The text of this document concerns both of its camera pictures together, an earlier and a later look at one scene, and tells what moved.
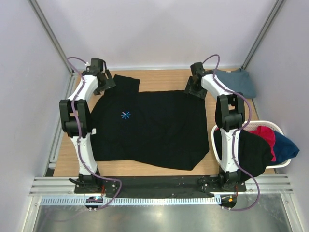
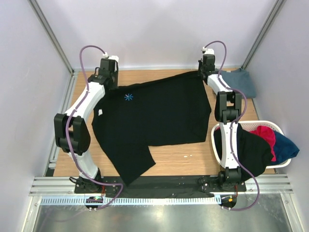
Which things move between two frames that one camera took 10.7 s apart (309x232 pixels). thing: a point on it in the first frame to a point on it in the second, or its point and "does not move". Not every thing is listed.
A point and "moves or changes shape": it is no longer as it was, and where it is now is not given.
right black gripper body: x=195 y=89 to x=201 y=68
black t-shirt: x=167 y=128 moves or changes shape
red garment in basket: x=268 y=134 does not move
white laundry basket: x=248 y=125 does not move
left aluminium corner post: x=42 y=18 does not move
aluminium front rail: x=65 y=186 does not move
